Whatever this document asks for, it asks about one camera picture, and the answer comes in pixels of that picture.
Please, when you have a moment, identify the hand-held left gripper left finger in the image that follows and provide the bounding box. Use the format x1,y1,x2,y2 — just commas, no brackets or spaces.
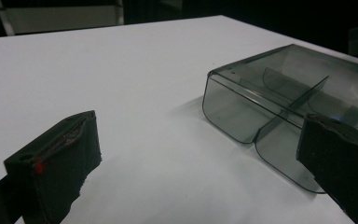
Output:
3,110,103,224

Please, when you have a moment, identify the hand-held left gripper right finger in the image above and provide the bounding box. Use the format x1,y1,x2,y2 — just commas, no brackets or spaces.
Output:
296,113,358,224

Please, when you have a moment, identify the clear grey plastic compartment box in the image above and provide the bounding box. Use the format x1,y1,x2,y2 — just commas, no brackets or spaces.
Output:
201,43,358,194

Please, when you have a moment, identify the white framed panel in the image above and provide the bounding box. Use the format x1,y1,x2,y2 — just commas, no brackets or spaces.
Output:
0,0,125,36

